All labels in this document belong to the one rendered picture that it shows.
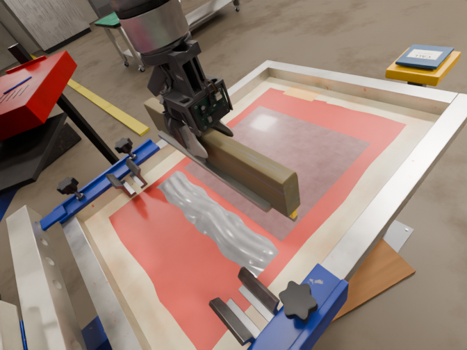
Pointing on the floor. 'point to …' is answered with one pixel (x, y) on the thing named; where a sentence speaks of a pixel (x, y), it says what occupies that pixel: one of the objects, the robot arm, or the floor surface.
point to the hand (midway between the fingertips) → (208, 148)
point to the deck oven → (48, 21)
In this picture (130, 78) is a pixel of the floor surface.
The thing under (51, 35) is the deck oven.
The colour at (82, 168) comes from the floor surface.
